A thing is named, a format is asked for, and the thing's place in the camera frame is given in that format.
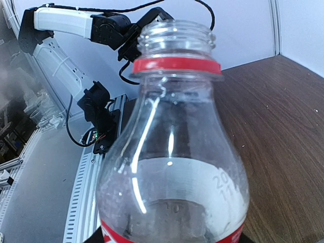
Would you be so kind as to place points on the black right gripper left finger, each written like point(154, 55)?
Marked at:
point(96, 237)

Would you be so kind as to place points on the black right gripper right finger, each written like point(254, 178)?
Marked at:
point(244, 239)

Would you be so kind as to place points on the red-label cola bottle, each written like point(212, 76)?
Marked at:
point(173, 175)

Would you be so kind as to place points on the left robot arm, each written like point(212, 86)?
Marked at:
point(72, 47)

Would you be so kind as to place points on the front aluminium rail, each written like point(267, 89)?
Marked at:
point(52, 197)

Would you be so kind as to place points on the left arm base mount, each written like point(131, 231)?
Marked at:
point(103, 133)

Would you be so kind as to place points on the left aluminium frame post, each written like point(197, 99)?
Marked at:
point(276, 27)

